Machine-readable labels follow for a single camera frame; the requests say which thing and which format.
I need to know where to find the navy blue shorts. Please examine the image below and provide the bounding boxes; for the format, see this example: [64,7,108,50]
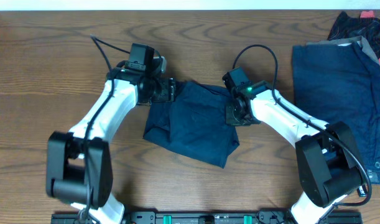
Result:
[143,82,239,168]

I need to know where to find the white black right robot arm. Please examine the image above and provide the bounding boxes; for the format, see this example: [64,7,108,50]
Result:
[223,78,371,223]

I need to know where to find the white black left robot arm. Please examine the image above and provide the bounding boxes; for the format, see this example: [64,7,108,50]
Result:
[46,67,176,223]

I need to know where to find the dark blue clothes pile shorts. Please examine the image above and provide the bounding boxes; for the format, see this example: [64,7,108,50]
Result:
[292,43,380,184]

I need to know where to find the black patterned garment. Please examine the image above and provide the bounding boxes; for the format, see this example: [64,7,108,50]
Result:
[327,11,380,58]

